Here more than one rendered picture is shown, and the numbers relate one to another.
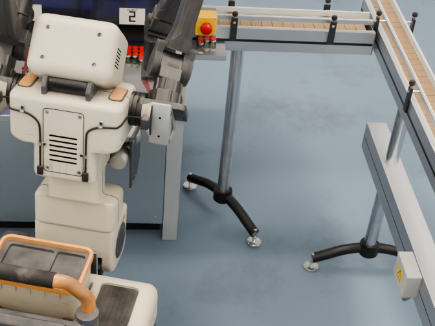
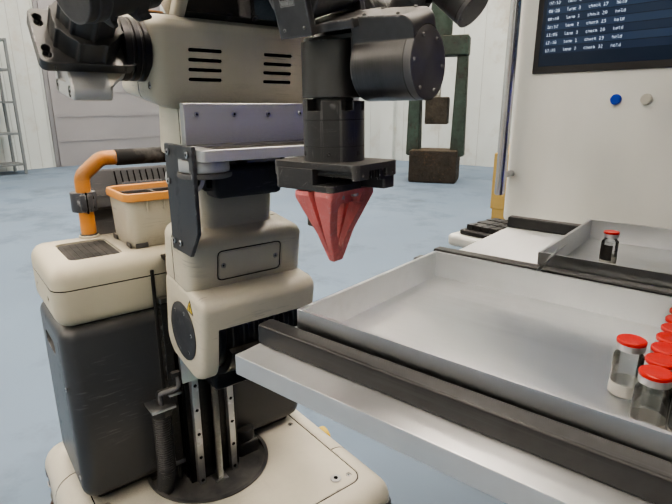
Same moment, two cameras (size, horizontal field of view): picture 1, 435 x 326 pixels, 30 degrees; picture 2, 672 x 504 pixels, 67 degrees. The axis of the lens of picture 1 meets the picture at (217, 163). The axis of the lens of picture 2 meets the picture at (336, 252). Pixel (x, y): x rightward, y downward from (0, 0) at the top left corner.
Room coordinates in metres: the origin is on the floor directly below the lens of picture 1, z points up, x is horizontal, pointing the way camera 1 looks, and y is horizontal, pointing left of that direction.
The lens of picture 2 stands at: (2.43, -0.12, 1.10)
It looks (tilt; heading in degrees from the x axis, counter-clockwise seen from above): 16 degrees down; 136
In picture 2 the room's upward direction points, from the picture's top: straight up
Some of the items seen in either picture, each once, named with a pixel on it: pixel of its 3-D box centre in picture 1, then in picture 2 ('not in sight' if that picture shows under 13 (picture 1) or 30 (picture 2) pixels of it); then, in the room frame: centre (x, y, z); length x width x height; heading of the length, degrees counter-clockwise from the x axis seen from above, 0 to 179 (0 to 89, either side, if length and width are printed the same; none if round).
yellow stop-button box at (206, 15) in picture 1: (205, 21); not in sight; (2.50, 0.09, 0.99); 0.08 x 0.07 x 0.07; 7
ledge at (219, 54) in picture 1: (206, 48); not in sight; (2.54, 0.08, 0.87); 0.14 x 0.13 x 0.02; 7
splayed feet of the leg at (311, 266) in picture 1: (366, 255); not in sight; (2.41, -0.63, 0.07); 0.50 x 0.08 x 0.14; 97
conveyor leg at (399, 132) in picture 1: (386, 180); not in sight; (2.41, -0.63, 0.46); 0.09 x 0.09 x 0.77; 7
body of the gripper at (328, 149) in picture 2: (153, 62); (334, 139); (2.08, 0.22, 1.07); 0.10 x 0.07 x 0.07; 6
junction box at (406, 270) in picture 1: (407, 274); not in sight; (1.87, -0.64, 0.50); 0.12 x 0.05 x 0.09; 7
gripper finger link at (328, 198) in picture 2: not in sight; (326, 212); (2.07, 0.22, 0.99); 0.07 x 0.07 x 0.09; 6
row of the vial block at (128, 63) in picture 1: (131, 59); (668, 359); (2.35, 0.32, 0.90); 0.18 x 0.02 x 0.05; 96
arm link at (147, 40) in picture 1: (153, 43); (338, 70); (2.08, 0.22, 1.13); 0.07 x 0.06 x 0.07; 7
